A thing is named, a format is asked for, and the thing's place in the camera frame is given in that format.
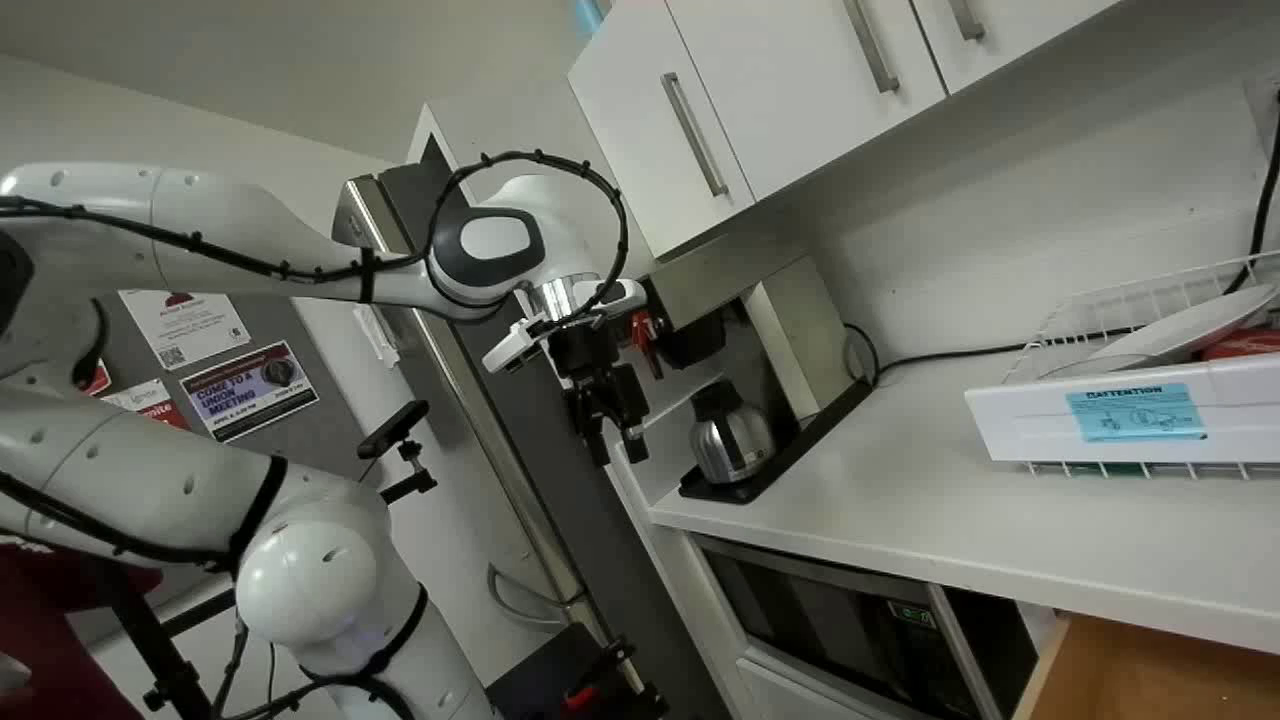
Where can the dark red fabric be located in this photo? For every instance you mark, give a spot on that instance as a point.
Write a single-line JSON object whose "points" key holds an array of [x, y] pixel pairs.
{"points": [[44, 640]]}

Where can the black steel coffee maker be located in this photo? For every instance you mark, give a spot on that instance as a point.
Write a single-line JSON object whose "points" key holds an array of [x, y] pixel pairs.
{"points": [[800, 341]]}

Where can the black bordered label sticker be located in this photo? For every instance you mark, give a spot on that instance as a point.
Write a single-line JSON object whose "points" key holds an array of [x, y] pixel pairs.
{"points": [[250, 389]]}

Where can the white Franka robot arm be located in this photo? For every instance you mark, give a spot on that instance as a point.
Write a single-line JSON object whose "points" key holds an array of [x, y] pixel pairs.
{"points": [[203, 222]]}

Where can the white tray with blue label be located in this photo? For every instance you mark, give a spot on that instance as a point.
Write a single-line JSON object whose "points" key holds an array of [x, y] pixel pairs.
{"points": [[1024, 421]]}

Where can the black and red floor device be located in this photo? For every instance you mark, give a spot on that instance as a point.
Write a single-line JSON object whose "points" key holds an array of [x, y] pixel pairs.
{"points": [[573, 683]]}

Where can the black clamp mount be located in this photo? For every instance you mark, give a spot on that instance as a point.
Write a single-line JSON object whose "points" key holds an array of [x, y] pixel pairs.
{"points": [[394, 430]]}

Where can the red and white sticker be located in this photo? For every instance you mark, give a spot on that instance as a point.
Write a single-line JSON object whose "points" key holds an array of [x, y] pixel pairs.
{"points": [[145, 403]]}

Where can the wooden cabinet panel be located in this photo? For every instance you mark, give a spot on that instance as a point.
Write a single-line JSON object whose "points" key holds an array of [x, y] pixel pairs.
{"points": [[1147, 672]]}

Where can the black tripod stand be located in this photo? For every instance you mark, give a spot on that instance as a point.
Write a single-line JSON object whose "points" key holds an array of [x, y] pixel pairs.
{"points": [[153, 655]]}

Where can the white paper notice sticker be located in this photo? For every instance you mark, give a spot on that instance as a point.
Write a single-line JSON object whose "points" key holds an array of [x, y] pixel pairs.
{"points": [[184, 326]]}

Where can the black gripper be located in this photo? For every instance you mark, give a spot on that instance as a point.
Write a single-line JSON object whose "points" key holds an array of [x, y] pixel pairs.
{"points": [[585, 359]]}

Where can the white cabinet door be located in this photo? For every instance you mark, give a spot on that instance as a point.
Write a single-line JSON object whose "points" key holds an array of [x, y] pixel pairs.
{"points": [[1024, 24], [643, 145], [800, 93]]}

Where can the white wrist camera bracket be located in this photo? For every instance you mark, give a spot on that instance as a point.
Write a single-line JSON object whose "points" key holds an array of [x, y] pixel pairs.
{"points": [[514, 347]]}

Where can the black built-in microwave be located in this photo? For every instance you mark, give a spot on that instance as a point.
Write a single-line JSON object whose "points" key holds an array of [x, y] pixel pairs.
{"points": [[825, 621]]}

